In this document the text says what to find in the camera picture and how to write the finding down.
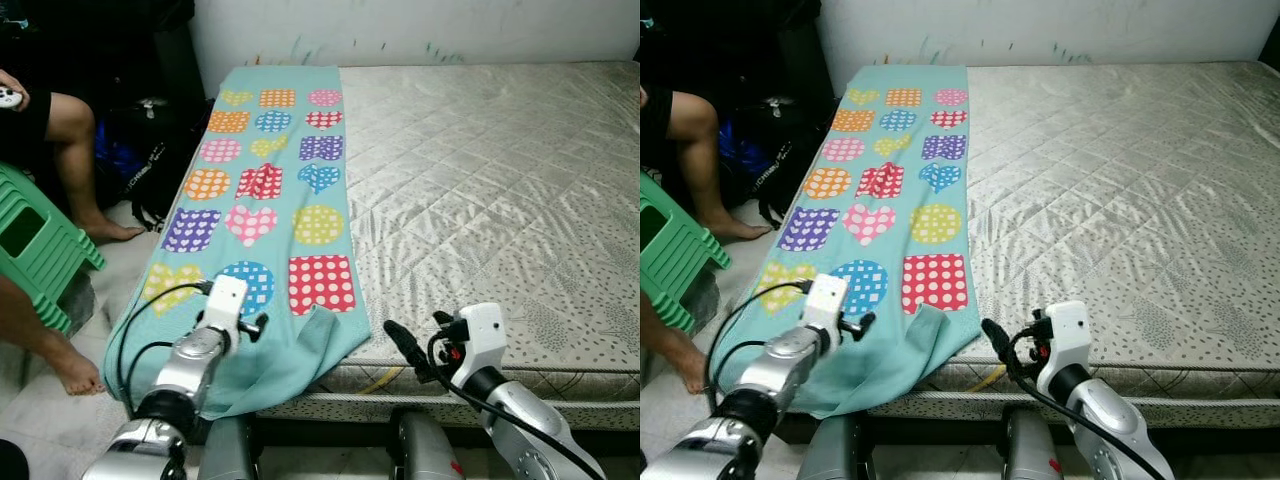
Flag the grey robot left leg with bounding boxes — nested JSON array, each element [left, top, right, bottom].
[[197, 415, 261, 480], [797, 415, 867, 480]]

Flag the patterned bed base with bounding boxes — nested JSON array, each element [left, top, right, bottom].
[[260, 365, 641, 433], [870, 365, 1280, 433]]

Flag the blue bag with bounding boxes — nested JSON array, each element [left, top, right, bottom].
[[720, 118, 771, 183], [95, 120, 141, 183]]

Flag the black backpack white lettering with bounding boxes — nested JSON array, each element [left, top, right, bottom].
[[100, 98, 216, 231], [740, 98, 841, 229]]

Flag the green plastic stool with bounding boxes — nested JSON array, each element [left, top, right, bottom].
[[640, 172, 731, 334], [0, 163, 106, 336]]

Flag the white patterned mattress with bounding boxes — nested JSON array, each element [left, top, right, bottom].
[[870, 62, 1280, 403], [260, 62, 641, 403]]

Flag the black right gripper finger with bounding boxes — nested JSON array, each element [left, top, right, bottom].
[[384, 320, 437, 385], [981, 318, 1027, 380]]

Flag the black cabinet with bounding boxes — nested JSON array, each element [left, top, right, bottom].
[[640, 0, 837, 113], [0, 0, 207, 113]]

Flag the grey robot right leg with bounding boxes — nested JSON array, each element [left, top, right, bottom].
[[388, 405, 467, 480], [1000, 405, 1067, 480]]

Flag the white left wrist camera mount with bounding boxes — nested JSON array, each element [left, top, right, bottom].
[[805, 273, 852, 347], [200, 275, 251, 347]]

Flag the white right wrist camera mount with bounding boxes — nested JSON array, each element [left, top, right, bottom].
[[455, 303, 508, 387], [1040, 300, 1091, 387]]

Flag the grey robot leg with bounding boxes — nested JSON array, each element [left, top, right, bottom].
[[197, 415, 261, 480], [388, 405, 467, 480], [1000, 405, 1067, 480], [797, 415, 867, 480]]

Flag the turquoise blanket colourful shapes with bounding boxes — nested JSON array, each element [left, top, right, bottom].
[[715, 66, 983, 421], [103, 66, 373, 421]]

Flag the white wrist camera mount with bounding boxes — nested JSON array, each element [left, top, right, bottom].
[[1040, 300, 1091, 387], [805, 273, 852, 347], [455, 303, 508, 387], [200, 275, 251, 347]]

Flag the short black left arm cable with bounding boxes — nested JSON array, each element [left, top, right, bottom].
[[715, 340, 771, 403], [125, 342, 177, 403]]

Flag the barefoot person green shirt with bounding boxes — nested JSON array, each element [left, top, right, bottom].
[[0, 68, 147, 397], [640, 85, 777, 397]]

